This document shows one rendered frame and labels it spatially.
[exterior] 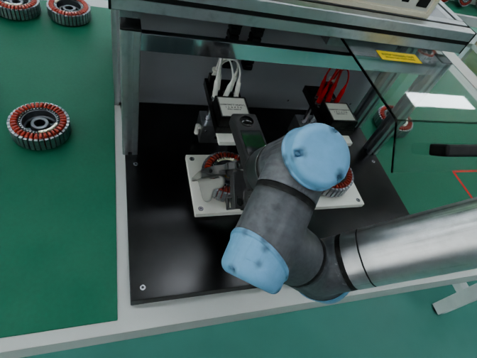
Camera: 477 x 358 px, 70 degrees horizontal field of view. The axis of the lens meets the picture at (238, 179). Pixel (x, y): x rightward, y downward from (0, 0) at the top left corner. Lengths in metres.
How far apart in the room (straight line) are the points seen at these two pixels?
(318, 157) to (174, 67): 0.51
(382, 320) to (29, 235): 1.42
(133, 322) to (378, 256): 0.39
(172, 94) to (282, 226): 0.56
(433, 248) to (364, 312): 1.26
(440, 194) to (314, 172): 0.73
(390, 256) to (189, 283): 0.33
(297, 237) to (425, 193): 0.69
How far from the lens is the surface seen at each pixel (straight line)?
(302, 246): 0.39
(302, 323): 1.52
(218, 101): 0.67
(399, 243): 0.44
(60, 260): 0.66
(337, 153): 0.39
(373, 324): 1.68
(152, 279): 0.61
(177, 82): 0.84
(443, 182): 1.11
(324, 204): 0.77
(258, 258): 0.36
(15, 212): 0.72
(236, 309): 0.64
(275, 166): 0.39
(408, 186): 1.01
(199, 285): 0.62
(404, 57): 0.75
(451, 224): 0.44
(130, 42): 0.59
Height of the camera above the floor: 1.34
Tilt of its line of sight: 50 degrees down
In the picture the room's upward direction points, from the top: 22 degrees clockwise
